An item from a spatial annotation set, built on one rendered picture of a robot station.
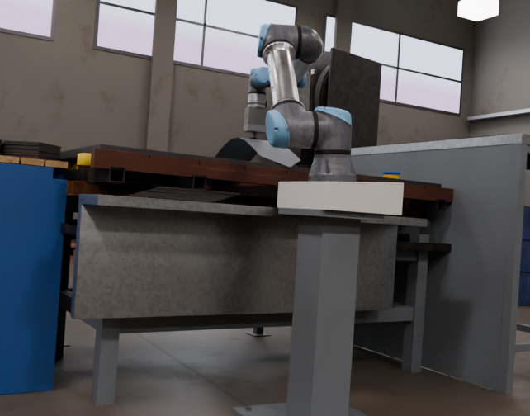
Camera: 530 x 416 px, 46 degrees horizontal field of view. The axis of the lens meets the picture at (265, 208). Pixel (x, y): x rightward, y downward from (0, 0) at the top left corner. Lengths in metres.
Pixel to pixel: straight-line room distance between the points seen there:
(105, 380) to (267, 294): 0.62
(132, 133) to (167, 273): 6.89
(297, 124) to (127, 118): 7.07
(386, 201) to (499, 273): 0.93
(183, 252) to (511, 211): 1.36
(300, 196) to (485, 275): 1.12
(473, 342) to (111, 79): 6.94
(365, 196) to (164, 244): 0.67
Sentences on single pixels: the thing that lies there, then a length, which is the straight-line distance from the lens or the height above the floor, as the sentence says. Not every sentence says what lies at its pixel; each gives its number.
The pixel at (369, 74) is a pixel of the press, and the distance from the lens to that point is 9.16.
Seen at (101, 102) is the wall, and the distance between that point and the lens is 8.84.
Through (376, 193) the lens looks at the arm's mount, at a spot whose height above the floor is 0.74.
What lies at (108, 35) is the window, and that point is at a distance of 9.02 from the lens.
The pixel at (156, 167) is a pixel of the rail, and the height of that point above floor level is 0.78.
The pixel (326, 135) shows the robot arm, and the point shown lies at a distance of 1.95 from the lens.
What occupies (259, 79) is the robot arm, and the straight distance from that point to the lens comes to 2.60.
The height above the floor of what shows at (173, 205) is 0.66.
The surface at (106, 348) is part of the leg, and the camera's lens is 2.16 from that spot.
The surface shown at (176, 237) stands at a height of 0.56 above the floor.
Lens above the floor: 0.65
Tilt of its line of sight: 1 degrees up
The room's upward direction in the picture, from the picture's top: 4 degrees clockwise
